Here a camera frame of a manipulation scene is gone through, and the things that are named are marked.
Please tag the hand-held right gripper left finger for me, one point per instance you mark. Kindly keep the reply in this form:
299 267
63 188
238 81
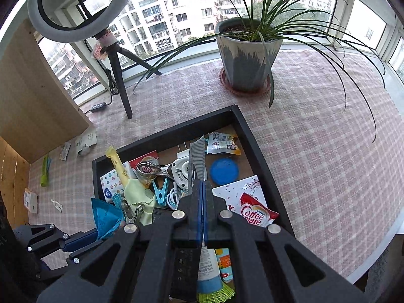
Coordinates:
79 241

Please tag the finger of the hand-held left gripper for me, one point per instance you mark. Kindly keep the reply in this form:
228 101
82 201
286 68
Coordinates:
200 214
88 252

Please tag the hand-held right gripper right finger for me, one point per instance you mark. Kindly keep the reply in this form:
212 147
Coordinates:
205 227

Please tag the blue wet wipes packet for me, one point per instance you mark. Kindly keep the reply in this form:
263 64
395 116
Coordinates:
105 217

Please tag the black pouch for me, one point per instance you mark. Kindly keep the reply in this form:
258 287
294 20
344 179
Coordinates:
164 216

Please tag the orange snack packet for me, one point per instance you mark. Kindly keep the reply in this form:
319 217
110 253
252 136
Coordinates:
224 263

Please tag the small white cream tube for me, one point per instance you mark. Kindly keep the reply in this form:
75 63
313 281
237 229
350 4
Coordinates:
208 268

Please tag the blue clothespin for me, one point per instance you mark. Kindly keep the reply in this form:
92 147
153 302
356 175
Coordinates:
160 192
118 200

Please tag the grey ribbed comb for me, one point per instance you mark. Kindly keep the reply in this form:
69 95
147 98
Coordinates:
197 161

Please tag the metal clip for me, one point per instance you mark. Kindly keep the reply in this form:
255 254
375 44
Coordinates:
154 169

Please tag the black tray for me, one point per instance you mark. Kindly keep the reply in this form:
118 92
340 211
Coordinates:
249 139

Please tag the pink plaid cloth desktop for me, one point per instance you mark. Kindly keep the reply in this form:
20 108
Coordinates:
315 164

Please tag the small white tag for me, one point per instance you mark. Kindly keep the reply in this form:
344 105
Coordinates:
57 205

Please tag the white blossom printed card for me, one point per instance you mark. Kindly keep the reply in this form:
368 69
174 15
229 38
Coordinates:
233 189

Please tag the white round charger plug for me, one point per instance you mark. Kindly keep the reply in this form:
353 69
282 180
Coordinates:
180 172

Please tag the blue round lid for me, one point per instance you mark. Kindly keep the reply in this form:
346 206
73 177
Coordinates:
224 171

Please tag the red creamer packet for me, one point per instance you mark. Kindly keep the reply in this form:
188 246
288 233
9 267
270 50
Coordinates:
257 211

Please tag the silver binder clip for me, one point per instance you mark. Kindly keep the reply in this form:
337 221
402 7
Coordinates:
132 211

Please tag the white orange tissue pack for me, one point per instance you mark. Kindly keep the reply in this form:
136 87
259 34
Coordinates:
31 200

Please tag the yellow-green cleaning cloth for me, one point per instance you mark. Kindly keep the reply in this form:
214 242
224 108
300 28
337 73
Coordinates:
139 192

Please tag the star printed tissue pack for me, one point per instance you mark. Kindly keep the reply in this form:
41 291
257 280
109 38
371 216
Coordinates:
110 183

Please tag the yellow-green shuttlecock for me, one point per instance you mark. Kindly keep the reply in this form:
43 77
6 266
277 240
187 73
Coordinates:
217 294

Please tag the white blue snack packet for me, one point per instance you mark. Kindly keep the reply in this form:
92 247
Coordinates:
222 143

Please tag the green tube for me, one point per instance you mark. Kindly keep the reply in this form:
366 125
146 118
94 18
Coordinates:
44 173

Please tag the red white sachet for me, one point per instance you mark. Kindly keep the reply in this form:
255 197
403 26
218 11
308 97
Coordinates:
146 159

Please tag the yellow pouch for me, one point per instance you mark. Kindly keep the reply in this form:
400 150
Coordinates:
117 164

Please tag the pine plank side panel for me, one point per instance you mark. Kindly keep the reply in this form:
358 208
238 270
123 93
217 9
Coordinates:
12 180

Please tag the small white sachet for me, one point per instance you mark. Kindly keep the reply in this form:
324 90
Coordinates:
65 151

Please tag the white plastic bag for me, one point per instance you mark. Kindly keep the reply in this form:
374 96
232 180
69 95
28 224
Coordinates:
86 142

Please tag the pink pot saucer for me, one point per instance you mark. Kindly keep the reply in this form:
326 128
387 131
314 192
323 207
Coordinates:
246 92

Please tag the light wooden back panel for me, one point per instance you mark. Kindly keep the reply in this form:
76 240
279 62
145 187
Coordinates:
38 101

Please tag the grey white plant pot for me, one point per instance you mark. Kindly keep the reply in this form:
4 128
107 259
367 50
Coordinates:
247 60

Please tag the black tripod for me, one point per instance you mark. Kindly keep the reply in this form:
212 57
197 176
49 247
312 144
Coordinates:
118 69

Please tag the window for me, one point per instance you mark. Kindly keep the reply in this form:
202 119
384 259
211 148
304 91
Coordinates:
176 9

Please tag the green long-leaf plant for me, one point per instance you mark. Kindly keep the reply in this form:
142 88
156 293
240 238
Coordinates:
268 12

